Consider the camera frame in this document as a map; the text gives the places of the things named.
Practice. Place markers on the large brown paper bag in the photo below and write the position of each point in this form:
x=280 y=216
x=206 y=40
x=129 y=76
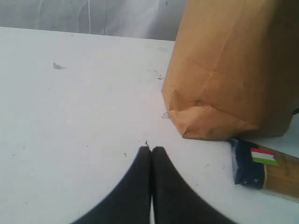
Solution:
x=234 y=69

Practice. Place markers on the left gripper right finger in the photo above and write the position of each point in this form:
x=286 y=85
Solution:
x=174 y=201

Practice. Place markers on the clear plastic scrap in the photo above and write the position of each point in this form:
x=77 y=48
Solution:
x=165 y=116

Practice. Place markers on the spaghetti packet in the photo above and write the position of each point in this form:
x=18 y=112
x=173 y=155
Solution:
x=265 y=169

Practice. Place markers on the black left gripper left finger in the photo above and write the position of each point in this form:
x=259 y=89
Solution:
x=129 y=202

